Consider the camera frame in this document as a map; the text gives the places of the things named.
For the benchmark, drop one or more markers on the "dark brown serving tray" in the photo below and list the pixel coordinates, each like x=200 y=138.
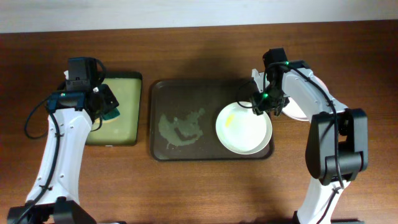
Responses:
x=183 y=117

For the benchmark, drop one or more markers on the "black soapy water tray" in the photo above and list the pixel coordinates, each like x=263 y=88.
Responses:
x=126 y=87

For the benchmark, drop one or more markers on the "cream white plate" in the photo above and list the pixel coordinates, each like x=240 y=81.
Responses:
x=241 y=131

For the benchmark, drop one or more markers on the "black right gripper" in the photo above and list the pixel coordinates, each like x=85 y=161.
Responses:
x=259 y=106

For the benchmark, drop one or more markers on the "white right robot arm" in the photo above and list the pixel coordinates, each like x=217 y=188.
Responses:
x=337 y=145

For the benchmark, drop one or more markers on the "green and yellow sponge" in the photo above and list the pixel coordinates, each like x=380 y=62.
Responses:
x=110 y=116

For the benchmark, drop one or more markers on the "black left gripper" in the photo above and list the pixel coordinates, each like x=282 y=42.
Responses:
x=112 y=102

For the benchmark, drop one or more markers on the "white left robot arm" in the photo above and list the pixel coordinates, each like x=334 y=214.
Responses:
x=55 y=191

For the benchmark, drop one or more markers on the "pink plate with yellow stain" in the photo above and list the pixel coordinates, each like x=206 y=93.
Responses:
x=295 y=112

